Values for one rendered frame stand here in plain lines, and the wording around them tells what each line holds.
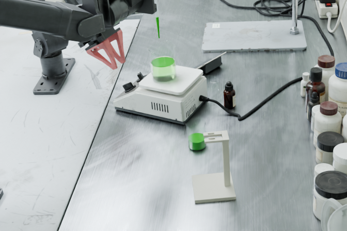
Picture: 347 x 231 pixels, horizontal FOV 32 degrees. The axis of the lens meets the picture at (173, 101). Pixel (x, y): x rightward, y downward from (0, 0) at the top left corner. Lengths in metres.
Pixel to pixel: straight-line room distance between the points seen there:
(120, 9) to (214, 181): 0.39
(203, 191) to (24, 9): 0.48
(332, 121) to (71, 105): 0.66
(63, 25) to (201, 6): 1.01
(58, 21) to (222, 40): 0.77
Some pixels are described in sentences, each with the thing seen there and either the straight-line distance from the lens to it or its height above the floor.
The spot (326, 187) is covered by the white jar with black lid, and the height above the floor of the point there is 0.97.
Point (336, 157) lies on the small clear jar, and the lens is 1.19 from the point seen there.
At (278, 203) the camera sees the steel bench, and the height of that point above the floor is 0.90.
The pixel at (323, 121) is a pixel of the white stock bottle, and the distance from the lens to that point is 1.27.
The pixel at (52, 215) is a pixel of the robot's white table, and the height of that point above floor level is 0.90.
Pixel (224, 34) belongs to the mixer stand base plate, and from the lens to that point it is 1.82.
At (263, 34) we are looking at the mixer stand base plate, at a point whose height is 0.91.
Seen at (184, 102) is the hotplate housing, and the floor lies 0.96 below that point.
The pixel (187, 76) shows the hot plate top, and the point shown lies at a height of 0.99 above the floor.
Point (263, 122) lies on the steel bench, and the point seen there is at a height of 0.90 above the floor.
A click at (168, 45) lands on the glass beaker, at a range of 1.41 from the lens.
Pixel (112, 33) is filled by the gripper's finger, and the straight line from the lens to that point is 1.43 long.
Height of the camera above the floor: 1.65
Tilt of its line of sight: 30 degrees down
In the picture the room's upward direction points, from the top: 5 degrees counter-clockwise
